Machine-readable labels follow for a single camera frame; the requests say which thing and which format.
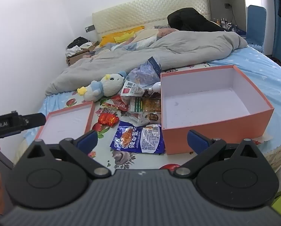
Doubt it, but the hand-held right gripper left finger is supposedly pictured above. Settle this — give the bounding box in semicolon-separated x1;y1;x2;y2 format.
18;130;112;180

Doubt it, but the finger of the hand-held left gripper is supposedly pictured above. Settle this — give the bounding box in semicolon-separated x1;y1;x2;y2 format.
22;112;47;130

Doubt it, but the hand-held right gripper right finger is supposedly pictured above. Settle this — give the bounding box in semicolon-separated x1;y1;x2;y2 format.
174;129;273;179

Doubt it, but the pink cardboard box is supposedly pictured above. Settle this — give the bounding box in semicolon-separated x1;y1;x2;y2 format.
160;65;275;155

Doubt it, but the yellow and red snack packet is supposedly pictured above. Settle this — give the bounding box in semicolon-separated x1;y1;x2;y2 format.
129;96;162;114

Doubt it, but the white red-label snack packet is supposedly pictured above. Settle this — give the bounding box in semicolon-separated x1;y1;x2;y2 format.
120;80;145;97

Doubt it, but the floral printed cloth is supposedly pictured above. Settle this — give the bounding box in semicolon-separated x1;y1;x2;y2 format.
38;61;216;170

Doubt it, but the pink box lid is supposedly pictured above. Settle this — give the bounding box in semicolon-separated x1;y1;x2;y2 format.
34;101;96;146

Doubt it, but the blue snack packet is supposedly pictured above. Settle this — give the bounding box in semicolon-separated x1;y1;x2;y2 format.
110;121;166;155

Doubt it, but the dark snack packet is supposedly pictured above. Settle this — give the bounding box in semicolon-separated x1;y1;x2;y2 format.
139;112;162;126

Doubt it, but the white and blue plush toy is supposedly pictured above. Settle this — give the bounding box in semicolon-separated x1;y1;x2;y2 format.
77;71;127;102

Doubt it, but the white plastic bottle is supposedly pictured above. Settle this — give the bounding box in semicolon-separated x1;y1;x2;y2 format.
147;81;162;94

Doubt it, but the brown cardboard box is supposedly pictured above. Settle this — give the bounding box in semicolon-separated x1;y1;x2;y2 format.
65;41;100;67

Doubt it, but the white cloth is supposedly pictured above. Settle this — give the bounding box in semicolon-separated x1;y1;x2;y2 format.
65;46;81;57

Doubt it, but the pale blue tissue pack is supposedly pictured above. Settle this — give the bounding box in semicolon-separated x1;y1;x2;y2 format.
126;56;162;88

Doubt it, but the black cloth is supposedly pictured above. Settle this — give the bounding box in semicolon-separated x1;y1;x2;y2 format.
67;37;88;49

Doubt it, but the blue star bed sheet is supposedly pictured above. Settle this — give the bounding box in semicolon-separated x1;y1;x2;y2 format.
206;44;281;153

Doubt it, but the grey duvet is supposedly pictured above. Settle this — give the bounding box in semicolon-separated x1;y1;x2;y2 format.
45;29;248;97

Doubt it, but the yellow pillow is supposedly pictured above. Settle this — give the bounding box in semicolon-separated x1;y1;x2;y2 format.
100;26;145;47

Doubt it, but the pastel printed quilt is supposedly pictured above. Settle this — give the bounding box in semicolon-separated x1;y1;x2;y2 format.
94;27;180;57

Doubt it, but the black cushion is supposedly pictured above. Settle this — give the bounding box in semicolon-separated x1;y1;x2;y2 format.
167;8;227;32

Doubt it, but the row of small bottles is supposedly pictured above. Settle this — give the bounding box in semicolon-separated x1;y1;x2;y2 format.
215;17;238;30

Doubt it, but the blue chair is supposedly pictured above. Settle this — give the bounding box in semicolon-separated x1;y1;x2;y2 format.
246;5;267;53

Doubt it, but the cream quilted headboard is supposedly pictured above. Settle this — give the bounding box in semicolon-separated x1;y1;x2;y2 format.
92;0;211;43

